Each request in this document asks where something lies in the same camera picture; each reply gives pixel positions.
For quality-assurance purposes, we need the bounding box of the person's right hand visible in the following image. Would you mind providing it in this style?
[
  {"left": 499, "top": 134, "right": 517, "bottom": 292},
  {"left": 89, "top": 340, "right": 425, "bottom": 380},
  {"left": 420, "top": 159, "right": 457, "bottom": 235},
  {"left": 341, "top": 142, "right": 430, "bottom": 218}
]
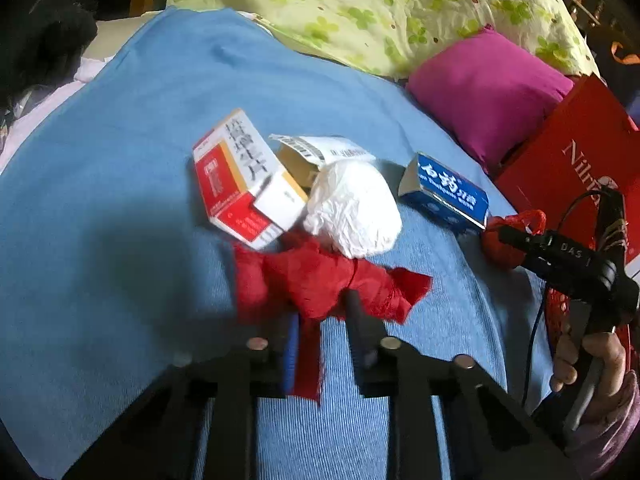
[{"left": 550, "top": 320, "right": 632, "bottom": 426}]

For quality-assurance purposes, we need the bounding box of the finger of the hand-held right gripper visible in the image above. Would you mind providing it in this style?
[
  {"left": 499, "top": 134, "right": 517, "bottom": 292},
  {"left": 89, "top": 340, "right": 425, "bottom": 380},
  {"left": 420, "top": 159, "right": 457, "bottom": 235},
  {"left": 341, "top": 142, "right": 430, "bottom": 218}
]
[{"left": 497, "top": 225, "right": 548, "bottom": 263}]

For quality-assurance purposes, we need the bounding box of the small red plastic wad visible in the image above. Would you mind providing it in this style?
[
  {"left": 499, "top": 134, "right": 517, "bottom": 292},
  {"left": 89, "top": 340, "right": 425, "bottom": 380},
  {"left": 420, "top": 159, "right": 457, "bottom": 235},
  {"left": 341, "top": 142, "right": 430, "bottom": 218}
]
[{"left": 482, "top": 210, "right": 547, "bottom": 271}]

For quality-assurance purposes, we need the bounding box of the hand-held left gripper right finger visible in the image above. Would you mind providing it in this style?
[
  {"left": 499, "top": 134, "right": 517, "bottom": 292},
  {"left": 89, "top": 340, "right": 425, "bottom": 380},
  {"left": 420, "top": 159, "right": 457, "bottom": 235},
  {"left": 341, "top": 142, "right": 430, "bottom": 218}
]
[{"left": 344, "top": 289, "right": 576, "bottom": 480}]

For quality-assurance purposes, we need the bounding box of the orange ribbon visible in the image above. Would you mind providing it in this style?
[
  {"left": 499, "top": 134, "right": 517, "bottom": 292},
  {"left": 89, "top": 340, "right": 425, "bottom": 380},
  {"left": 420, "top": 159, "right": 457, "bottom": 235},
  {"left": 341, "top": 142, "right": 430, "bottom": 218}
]
[{"left": 611, "top": 42, "right": 640, "bottom": 67}]

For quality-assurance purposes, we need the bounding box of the black fluffy cloth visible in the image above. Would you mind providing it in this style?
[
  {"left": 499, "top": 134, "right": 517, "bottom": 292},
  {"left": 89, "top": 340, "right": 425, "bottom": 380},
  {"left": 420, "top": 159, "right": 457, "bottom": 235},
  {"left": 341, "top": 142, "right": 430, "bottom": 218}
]
[{"left": 0, "top": 0, "right": 98, "bottom": 106}]

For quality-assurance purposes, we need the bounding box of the red mesh bag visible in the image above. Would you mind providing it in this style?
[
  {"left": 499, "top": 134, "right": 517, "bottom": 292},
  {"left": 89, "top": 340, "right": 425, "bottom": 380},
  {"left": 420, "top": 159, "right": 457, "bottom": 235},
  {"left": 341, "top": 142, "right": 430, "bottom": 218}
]
[{"left": 544, "top": 286, "right": 577, "bottom": 363}]

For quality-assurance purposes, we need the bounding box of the red and white medicine box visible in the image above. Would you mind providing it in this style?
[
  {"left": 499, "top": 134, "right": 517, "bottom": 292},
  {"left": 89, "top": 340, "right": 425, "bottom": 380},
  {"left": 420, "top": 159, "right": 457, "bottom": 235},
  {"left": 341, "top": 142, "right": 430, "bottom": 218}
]
[{"left": 192, "top": 108, "right": 309, "bottom": 252}]

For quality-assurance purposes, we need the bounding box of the person's right forearm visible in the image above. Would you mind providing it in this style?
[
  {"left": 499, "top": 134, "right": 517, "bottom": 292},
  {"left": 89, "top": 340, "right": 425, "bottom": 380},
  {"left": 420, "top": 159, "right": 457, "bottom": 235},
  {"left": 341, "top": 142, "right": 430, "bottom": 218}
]
[{"left": 567, "top": 385, "right": 640, "bottom": 463}]

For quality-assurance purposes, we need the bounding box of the black cable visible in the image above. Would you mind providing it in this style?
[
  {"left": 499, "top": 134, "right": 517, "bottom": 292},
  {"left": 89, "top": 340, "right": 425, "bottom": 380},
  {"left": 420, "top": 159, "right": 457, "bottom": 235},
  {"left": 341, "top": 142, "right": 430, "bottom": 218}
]
[{"left": 521, "top": 191, "right": 621, "bottom": 408}]

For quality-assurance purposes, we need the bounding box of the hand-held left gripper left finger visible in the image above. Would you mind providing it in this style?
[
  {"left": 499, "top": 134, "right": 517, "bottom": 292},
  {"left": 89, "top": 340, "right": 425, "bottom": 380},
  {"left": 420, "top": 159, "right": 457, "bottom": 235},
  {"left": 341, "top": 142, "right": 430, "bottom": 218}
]
[{"left": 65, "top": 312, "right": 302, "bottom": 480}]

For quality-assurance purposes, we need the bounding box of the white paper ball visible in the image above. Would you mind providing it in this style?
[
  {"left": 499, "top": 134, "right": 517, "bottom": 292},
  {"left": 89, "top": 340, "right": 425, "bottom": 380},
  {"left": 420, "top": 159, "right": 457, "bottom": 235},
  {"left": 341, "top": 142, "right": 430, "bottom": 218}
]
[{"left": 302, "top": 157, "right": 403, "bottom": 259}]

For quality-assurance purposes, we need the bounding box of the red paper bag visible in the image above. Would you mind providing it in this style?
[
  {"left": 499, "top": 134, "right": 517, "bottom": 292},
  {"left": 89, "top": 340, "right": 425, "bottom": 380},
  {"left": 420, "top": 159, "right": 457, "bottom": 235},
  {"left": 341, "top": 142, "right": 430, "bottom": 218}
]
[{"left": 492, "top": 74, "right": 640, "bottom": 281}]

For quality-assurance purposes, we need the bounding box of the blue toothpaste box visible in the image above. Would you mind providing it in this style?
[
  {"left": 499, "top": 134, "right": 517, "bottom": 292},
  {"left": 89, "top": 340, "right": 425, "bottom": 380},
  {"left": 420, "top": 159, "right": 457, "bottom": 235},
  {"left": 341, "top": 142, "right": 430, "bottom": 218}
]
[{"left": 398, "top": 152, "right": 490, "bottom": 233}]

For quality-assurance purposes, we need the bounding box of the pale pink sheet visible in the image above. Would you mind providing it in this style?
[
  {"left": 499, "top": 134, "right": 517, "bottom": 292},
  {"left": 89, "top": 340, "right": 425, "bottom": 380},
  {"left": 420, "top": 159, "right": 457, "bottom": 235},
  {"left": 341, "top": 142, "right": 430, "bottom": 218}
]
[{"left": 0, "top": 57, "right": 116, "bottom": 171}]

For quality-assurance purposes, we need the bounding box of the cardboard box with barcode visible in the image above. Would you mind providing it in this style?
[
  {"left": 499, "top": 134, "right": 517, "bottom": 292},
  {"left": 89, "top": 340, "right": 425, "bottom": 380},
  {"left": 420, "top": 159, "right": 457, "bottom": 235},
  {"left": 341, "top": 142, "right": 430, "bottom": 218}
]
[{"left": 269, "top": 132, "right": 377, "bottom": 192}]

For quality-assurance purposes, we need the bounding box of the green clover print quilt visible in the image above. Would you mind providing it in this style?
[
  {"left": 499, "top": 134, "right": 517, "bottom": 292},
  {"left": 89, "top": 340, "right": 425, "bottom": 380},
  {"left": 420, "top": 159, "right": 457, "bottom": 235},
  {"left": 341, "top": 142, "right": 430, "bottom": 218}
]
[{"left": 167, "top": 0, "right": 598, "bottom": 81}]

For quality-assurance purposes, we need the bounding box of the blue blanket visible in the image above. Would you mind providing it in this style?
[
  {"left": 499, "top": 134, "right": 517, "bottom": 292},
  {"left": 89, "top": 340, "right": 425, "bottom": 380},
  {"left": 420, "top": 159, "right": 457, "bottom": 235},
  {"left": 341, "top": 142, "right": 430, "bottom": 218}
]
[{"left": 0, "top": 7, "right": 556, "bottom": 480}]

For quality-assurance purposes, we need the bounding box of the magenta pillow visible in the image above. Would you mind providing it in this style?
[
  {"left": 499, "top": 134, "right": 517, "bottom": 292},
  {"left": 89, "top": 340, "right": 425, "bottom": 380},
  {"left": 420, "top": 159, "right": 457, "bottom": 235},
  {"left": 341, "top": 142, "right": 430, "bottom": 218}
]
[{"left": 406, "top": 27, "right": 576, "bottom": 173}]

